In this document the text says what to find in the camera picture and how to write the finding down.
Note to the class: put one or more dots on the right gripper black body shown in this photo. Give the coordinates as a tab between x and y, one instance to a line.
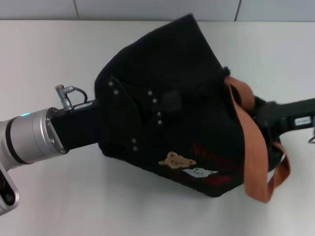
288	115

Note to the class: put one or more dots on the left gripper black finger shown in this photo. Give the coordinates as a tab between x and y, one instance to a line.
172	100
155	120

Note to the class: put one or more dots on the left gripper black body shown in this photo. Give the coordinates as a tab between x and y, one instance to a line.
98	125

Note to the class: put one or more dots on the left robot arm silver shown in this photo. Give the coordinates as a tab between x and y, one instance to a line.
27	137

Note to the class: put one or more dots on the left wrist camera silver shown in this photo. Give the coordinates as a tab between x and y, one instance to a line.
7	191

